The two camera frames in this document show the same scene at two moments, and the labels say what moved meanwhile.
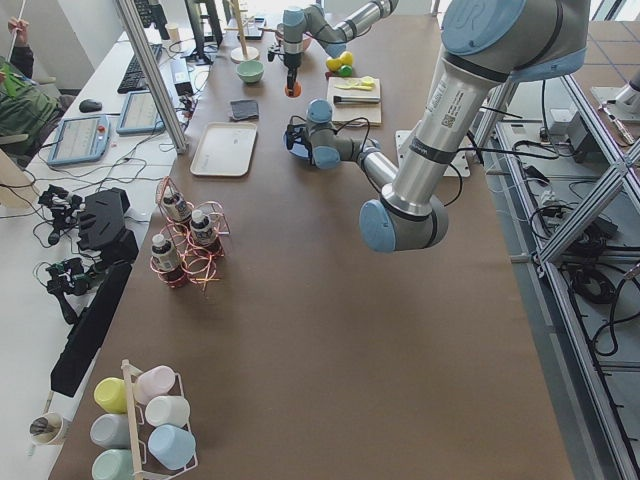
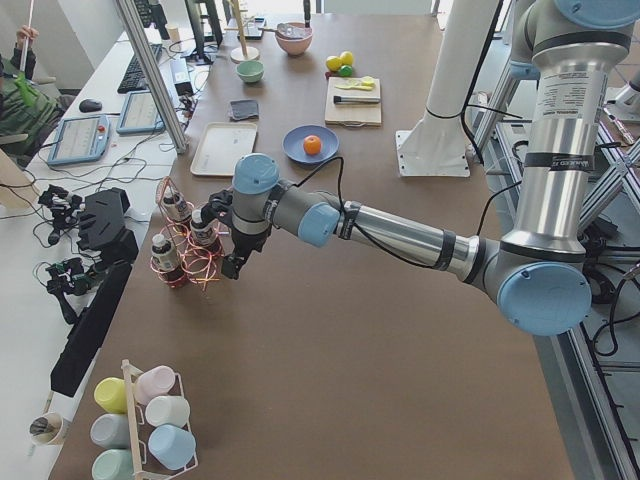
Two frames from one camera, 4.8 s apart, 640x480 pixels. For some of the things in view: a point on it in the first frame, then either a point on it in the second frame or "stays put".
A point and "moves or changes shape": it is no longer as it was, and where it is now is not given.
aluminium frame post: x=138 y=29 stays put
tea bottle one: x=176 y=205 stays put
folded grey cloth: x=245 y=109 stays put
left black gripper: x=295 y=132 → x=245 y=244
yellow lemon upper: x=346 y=57 stays put
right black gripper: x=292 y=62 → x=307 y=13
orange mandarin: x=296 y=90 moves or changes shape
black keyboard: x=136 y=80 stays put
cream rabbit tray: x=225 y=149 stays put
